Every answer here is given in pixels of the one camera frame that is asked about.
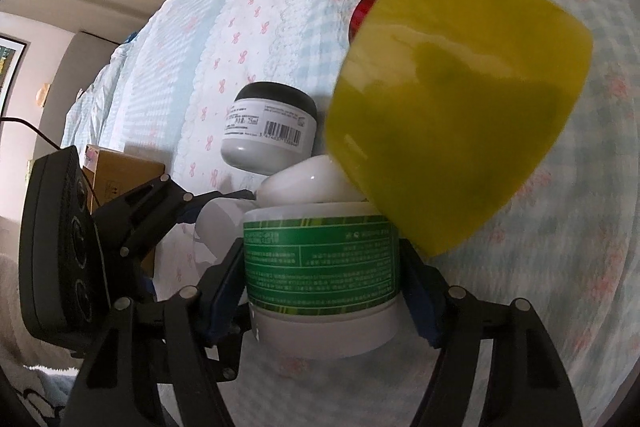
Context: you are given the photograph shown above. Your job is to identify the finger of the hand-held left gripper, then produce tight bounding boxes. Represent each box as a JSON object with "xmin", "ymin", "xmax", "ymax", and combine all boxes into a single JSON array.
[
  {"xmin": 106, "ymin": 237, "xmax": 157, "ymax": 308},
  {"xmin": 95, "ymin": 174, "xmax": 257, "ymax": 255}
]

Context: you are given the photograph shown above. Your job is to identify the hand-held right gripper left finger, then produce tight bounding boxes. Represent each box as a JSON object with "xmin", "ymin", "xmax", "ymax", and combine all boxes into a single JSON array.
[{"xmin": 62, "ymin": 239, "xmax": 251, "ymax": 427}]

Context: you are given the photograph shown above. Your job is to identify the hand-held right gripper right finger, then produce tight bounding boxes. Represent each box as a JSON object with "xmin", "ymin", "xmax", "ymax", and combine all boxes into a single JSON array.
[{"xmin": 397, "ymin": 239, "xmax": 586, "ymax": 427}]

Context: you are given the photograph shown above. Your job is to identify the small white bottle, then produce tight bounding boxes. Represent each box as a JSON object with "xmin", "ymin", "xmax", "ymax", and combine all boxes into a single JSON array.
[{"xmin": 194, "ymin": 198, "xmax": 247, "ymax": 273}]

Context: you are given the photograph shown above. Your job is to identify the white jar with green label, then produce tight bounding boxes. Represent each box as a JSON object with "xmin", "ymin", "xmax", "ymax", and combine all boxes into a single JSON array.
[{"xmin": 242, "ymin": 201, "xmax": 401, "ymax": 360}]

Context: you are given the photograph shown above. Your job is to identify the brown cardboard box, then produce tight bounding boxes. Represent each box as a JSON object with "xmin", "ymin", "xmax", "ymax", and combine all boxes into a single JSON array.
[{"xmin": 81, "ymin": 144, "xmax": 167, "ymax": 215}]

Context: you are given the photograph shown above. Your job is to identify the white jar with black lid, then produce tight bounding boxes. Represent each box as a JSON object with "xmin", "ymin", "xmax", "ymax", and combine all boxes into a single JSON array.
[{"xmin": 221, "ymin": 82, "xmax": 319, "ymax": 175}]

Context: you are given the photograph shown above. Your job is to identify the white fluffy printed blanket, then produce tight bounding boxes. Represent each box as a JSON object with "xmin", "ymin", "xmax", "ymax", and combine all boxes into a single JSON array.
[{"xmin": 0, "ymin": 252, "xmax": 83, "ymax": 427}]

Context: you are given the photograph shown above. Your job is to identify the white oval jar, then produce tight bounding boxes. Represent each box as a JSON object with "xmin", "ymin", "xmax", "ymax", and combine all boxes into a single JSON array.
[{"xmin": 256, "ymin": 154, "xmax": 368, "ymax": 208}]

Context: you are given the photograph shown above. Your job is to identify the yellow plastic container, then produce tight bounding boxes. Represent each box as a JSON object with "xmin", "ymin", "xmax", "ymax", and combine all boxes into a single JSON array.
[{"xmin": 325, "ymin": 0, "xmax": 595, "ymax": 258}]

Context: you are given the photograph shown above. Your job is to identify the checked floral bed sheet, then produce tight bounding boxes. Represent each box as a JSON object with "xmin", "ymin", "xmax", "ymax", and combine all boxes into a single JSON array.
[{"xmin": 60, "ymin": 0, "xmax": 640, "ymax": 427}]

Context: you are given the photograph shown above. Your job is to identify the red round object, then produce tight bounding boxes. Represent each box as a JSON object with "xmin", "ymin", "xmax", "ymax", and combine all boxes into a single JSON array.
[{"xmin": 350, "ymin": 0, "xmax": 391, "ymax": 42}]

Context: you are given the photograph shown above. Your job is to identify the black cable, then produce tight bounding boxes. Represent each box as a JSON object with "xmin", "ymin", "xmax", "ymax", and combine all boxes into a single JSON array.
[{"xmin": 0, "ymin": 117, "xmax": 97, "ymax": 210}]

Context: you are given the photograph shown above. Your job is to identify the framed wall picture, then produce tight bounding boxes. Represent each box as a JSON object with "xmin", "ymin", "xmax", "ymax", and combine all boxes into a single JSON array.
[{"xmin": 0, "ymin": 32, "xmax": 28, "ymax": 122}]

